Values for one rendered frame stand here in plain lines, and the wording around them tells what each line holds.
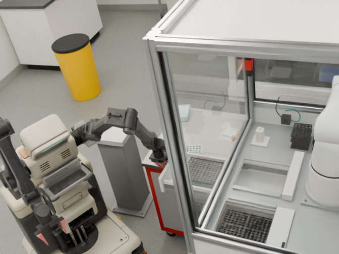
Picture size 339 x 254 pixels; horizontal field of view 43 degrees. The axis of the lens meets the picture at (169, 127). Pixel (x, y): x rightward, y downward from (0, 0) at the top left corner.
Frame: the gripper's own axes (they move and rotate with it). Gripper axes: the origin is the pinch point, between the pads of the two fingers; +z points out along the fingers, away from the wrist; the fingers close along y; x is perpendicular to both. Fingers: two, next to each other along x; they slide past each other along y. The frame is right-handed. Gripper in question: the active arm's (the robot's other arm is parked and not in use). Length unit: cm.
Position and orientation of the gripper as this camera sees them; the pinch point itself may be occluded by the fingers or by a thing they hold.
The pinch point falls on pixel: (162, 167)
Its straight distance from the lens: 246.9
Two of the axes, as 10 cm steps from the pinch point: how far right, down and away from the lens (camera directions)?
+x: 4.0, -6.2, 6.7
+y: 8.9, 1.0, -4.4
